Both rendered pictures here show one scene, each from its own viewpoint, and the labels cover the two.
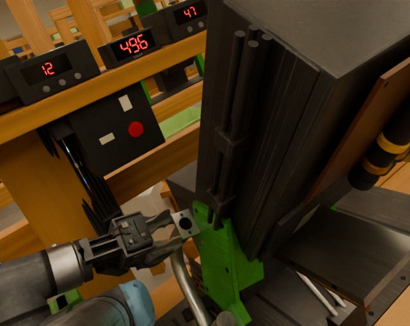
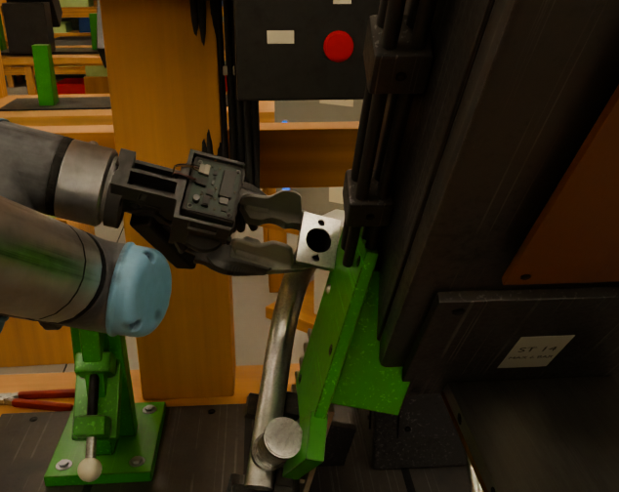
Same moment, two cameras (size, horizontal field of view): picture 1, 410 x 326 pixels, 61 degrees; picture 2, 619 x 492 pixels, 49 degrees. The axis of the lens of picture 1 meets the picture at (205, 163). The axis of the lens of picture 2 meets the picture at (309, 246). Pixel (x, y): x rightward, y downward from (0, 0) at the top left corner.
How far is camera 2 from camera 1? 0.18 m
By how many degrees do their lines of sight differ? 20
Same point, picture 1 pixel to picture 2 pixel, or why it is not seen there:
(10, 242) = not seen: hidden behind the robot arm
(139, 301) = (133, 274)
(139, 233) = (218, 194)
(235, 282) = (330, 379)
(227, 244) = (350, 301)
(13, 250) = not seen: hidden behind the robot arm
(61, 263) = (78, 167)
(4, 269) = (0, 127)
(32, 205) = (129, 97)
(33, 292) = (19, 183)
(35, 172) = (157, 46)
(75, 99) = not seen: outside the picture
